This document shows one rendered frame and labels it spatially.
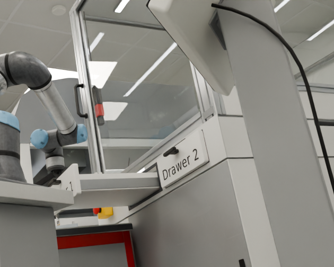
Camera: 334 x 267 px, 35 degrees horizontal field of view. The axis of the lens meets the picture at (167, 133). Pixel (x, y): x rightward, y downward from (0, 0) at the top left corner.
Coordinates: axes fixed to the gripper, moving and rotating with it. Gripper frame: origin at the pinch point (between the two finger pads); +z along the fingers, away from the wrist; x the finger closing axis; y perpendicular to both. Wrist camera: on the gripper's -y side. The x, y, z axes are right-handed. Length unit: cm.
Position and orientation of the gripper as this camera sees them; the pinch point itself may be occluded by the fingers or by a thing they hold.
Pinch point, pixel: (55, 215)
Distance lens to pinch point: 220.2
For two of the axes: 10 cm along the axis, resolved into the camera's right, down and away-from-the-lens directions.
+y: 9.6, -0.9, 2.8
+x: -2.3, 3.7, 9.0
